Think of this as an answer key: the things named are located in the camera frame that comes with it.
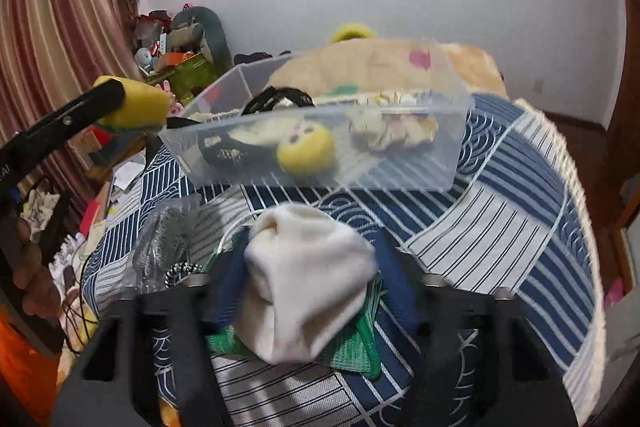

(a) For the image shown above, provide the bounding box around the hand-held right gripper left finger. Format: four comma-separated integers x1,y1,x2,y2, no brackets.
52,248,252,427

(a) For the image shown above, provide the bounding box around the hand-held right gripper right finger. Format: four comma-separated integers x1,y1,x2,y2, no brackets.
374,234,587,427

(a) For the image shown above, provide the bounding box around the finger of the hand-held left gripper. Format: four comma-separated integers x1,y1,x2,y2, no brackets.
10,79,127,154

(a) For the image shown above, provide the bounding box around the yellow sponge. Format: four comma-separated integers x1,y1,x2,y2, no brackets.
94,76,172,132

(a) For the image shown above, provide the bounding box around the white sock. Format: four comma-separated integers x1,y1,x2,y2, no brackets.
239,203,377,365

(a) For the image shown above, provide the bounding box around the clear plastic bin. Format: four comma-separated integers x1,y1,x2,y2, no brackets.
158,38,476,194

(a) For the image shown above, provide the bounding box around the person's left hand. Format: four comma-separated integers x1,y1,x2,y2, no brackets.
12,216,65,324

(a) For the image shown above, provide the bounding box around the green mesh cloth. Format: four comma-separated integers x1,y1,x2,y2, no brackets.
202,227,387,380

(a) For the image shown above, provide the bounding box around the steel scrubber in plastic bag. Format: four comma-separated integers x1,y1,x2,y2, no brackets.
122,199,201,295

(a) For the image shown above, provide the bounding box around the striped pink curtain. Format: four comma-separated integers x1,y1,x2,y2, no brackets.
0,0,143,212

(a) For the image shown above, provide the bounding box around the green cardboard box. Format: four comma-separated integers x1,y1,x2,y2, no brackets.
167,52,223,100

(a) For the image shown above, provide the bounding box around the blue white patchwork blanket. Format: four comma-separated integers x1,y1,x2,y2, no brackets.
80,93,608,427

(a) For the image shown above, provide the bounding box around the black mesh pouch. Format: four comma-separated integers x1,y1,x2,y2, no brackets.
197,129,273,170

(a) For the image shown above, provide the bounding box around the cream patterned cloth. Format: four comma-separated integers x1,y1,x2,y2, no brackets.
347,91,441,152

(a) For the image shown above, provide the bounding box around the yellow round plush toy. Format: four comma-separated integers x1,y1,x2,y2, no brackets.
276,123,337,180

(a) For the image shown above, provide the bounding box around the orange cloth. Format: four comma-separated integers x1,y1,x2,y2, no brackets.
0,307,81,425

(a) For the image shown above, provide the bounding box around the black braided band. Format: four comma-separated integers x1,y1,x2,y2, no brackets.
241,86,316,116

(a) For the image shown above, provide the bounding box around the beige fleece blanket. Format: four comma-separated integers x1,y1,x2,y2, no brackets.
267,38,508,100

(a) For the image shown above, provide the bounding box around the yellow plush item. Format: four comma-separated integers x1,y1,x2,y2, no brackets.
327,23,376,44

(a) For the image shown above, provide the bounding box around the black and white cord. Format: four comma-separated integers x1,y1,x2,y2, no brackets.
162,261,207,290

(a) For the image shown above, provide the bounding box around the black cable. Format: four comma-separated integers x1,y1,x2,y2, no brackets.
60,237,106,355

